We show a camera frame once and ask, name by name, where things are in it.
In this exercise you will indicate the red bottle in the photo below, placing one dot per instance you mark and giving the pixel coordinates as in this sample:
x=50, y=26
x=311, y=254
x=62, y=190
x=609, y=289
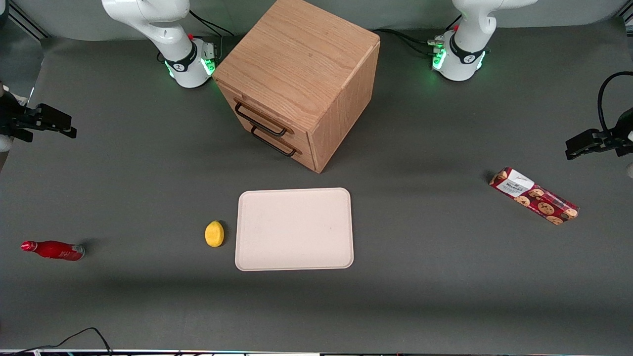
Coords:
x=54, y=250

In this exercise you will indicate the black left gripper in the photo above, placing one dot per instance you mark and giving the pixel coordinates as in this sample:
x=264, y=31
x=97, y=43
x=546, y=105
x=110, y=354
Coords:
x=618, y=135

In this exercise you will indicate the beige rectangular tray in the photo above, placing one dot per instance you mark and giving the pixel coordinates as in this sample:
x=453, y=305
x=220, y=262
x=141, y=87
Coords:
x=294, y=230

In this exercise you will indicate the yellow lemon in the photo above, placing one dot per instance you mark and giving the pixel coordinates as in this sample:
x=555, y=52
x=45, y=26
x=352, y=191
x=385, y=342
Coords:
x=214, y=235

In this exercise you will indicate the wooden drawer below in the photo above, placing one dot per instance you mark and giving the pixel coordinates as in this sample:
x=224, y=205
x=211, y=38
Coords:
x=306, y=157

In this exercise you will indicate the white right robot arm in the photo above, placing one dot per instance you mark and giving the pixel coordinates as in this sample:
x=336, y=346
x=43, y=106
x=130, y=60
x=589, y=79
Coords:
x=168, y=29

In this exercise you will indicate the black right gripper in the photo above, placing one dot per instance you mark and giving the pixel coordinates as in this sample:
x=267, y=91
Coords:
x=11, y=120

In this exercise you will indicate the wooden drawer cabinet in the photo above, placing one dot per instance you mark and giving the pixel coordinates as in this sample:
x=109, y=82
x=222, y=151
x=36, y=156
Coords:
x=306, y=59

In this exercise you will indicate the aluminium frame rail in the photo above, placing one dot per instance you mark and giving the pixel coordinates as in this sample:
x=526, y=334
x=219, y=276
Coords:
x=627, y=18
x=22, y=20

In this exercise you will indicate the red cookie box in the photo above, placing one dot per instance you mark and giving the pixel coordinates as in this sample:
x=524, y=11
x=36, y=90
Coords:
x=534, y=197

